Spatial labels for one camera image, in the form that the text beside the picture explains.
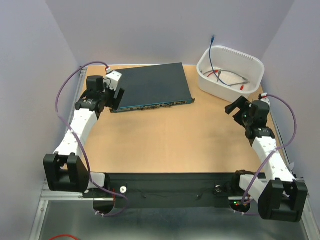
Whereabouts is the red ethernet patch cable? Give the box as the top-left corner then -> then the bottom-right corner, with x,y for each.
206,71 -> 246,91

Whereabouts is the grey ethernet patch cable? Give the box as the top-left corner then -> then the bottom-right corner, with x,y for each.
216,69 -> 251,87

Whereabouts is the blue ethernet patch cable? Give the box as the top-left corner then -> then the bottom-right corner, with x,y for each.
208,35 -> 232,86

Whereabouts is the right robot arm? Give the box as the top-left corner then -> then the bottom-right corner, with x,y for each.
225,93 -> 308,223

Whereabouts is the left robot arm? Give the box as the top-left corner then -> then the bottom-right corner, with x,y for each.
43,70 -> 125,197

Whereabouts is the white plastic tub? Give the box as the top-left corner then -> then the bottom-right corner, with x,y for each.
196,45 -> 265,102

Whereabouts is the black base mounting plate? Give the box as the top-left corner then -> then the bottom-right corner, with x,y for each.
83,173 -> 251,213

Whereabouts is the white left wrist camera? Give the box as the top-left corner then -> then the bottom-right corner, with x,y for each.
103,70 -> 122,91

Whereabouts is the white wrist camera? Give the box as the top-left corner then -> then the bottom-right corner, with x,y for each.
103,70 -> 122,91
258,93 -> 270,106

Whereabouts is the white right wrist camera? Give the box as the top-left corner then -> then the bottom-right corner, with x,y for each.
258,93 -> 270,106

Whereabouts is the dark blue network switch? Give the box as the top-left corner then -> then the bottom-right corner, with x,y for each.
111,62 -> 195,113

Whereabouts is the aluminium frame rail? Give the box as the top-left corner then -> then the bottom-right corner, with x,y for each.
40,180 -> 84,201

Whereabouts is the red wire on floor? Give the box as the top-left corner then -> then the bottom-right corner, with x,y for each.
48,233 -> 80,240

